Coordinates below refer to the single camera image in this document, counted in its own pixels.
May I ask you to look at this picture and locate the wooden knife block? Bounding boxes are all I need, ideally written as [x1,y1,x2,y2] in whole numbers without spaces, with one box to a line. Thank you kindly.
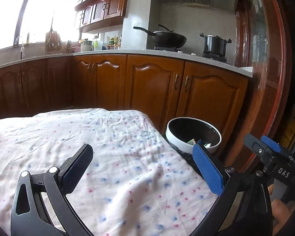
[45,30,61,52]

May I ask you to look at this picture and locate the red wooden door frame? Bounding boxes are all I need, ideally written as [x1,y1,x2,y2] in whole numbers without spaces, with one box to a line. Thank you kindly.
[222,0,292,172]

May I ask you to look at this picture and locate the black wok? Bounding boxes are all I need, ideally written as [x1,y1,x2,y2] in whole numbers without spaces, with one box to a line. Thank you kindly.
[133,25,187,49]

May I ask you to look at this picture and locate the wooden upper wall cabinets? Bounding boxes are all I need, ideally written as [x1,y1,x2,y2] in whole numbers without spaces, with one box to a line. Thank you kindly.
[75,0,127,34]

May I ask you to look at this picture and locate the green cup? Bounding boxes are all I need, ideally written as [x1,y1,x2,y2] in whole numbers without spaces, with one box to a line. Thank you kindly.
[93,41,99,51]

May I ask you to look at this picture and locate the right hand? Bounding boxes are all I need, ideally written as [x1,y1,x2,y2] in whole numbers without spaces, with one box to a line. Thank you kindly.
[267,184,295,235]

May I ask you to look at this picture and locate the white electric cooker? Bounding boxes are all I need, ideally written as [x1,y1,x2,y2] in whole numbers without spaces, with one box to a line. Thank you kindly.
[80,38,93,52]

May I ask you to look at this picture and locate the gas stove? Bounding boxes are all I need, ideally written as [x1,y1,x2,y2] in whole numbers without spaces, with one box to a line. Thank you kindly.
[154,45,227,63]

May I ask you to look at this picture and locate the chrome sink faucet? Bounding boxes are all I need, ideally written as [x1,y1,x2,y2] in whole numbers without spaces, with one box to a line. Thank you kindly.
[14,35,25,60]

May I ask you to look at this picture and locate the wooden lower kitchen cabinets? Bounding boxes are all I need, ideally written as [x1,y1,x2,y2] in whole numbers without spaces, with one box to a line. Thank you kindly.
[0,54,250,150]

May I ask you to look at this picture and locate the white round trash bin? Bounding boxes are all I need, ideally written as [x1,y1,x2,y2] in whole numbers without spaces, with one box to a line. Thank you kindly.
[165,117,222,154]

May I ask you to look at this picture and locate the floral white tablecloth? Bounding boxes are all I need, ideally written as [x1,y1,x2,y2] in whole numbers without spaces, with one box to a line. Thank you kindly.
[0,109,217,235]

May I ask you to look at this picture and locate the black stock pot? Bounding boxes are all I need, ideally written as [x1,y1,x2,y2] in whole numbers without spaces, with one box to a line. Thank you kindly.
[199,32,232,56]

